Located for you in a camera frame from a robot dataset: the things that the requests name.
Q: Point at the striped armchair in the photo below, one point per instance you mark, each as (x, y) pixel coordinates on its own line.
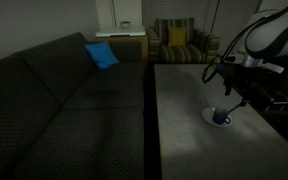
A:
(201, 46)

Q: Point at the blue mug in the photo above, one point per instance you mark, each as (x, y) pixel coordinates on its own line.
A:
(220, 116)

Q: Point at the silver metal spoon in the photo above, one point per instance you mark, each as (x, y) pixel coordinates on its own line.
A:
(241, 104)

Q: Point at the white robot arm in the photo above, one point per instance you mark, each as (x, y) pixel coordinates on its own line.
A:
(265, 37)

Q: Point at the grey coffee table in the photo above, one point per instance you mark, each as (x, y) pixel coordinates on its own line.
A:
(193, 149)

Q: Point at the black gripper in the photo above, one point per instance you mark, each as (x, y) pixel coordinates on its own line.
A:
(258, 87)

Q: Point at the dark grey fabric sofa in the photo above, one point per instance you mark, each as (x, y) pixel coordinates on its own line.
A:
(62, 117)

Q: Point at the white saucer plate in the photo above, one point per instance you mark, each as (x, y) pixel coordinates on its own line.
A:
(207, 115)

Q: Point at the yellow throw pillow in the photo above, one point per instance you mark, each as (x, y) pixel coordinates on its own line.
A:
(177, 36)

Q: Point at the wooden side table white top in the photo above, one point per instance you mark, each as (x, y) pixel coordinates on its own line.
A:
(134, 33)

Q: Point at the blue throw pillow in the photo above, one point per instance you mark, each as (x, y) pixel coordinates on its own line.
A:
(102, 54)

